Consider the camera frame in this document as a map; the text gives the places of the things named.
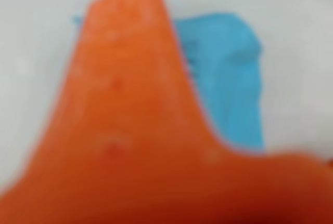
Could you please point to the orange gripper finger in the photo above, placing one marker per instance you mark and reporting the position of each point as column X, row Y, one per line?
column 125, row 130

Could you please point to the blue paper ball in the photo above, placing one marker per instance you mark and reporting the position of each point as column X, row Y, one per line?
column 229, row 78

